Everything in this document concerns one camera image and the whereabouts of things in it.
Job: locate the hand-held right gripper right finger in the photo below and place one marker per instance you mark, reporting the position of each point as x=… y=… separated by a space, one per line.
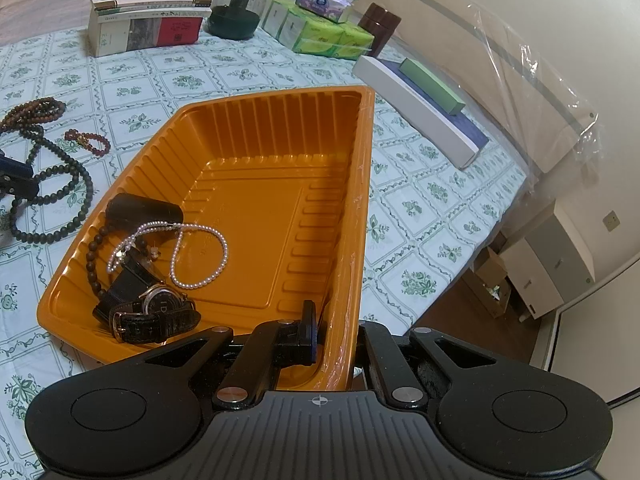
x=374 y=347

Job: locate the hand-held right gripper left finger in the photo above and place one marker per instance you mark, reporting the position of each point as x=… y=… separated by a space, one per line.
x=309 y=332

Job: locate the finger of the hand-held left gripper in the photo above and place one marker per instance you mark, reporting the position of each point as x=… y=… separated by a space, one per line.
x=17 y=185

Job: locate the black cylindrical case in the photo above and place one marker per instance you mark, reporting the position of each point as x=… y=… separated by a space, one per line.
x=142 y=207

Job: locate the orange plastic tray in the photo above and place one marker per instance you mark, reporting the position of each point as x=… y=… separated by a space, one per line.
x=270 y=210

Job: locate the black wrist watch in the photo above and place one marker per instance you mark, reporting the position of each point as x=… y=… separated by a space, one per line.
x=125 y=285

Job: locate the cardboard box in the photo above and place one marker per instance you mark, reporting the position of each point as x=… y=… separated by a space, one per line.
x=490 y=280

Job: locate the beige nightstand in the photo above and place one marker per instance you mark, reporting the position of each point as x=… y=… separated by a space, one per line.
x=550 y=260

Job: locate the thick book with red spine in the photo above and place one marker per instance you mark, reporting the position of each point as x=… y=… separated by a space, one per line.
x=145 y=35

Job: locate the thin grey book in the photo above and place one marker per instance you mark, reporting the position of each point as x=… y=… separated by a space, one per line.
x=170 y=11

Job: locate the white box with blue top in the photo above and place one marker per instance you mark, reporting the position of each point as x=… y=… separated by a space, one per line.
x=425 y=110

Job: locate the long green box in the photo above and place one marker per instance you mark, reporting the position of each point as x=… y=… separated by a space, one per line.
x=432 y=85

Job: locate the green tissue multipack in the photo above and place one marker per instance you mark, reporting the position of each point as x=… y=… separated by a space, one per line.
x=315 y=35

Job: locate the dark brown box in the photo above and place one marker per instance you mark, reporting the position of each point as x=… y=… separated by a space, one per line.
x=380 y=27

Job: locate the purple tissue pack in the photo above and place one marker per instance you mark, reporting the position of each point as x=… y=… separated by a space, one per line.
x=322 y=2

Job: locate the clear plastic wrap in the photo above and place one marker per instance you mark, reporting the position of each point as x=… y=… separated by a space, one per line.
x=540 y=60

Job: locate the wall socket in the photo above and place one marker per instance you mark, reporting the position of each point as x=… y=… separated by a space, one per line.
x=611 y=220

